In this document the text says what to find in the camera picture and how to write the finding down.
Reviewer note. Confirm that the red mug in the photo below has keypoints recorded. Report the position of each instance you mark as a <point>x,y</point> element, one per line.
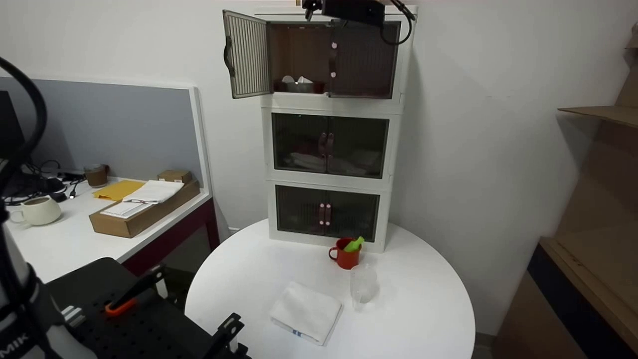
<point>345,258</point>

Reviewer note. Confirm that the white folded cloth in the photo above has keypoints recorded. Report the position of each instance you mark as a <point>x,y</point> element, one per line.
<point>305,312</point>

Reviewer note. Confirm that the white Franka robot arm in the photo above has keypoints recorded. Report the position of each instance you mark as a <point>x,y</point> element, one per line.
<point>66,345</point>

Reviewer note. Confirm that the white desk with maroon side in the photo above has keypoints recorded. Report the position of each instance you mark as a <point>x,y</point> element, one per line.
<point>172,232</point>

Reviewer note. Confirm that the smoked translucent cabinet door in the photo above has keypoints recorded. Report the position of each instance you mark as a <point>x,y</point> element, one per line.
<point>351,212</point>
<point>248,56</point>
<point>299,140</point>
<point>365,62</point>
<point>359,142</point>
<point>299,210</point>

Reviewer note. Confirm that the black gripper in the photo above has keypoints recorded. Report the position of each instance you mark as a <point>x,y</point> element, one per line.
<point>351,10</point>

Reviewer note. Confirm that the cardboard box with black band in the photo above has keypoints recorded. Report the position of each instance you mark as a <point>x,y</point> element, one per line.
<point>565,312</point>

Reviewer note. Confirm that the small green plastic item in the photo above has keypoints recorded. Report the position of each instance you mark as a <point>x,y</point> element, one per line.
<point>353,244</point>

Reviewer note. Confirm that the white three-tier storage cabinet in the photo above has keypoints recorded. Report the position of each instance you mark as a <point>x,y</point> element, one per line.
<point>331,104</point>

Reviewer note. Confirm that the yellow envelope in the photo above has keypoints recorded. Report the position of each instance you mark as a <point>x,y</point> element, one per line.
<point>116,190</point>

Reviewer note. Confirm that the open flat cardboard box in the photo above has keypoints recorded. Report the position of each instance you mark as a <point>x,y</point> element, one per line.
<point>122,222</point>

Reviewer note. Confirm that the black and red clamp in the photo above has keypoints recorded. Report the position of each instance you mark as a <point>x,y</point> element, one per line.
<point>152,331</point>

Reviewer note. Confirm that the clear plastic cup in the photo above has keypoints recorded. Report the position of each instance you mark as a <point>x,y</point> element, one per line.
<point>363,284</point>

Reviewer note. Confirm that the small brown object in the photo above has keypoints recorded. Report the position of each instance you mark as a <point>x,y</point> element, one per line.
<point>98,174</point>

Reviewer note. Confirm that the large cardboard box with flap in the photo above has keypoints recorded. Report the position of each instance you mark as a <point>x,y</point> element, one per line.
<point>610,186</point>

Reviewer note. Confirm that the white crumpled item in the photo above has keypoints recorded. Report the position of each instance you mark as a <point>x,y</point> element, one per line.
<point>295,82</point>

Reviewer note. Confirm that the white paper sheets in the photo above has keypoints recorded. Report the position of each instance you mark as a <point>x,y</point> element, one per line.
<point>150,192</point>

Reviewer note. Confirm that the grey divider panel white frame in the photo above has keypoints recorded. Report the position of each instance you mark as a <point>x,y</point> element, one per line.
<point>120,126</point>

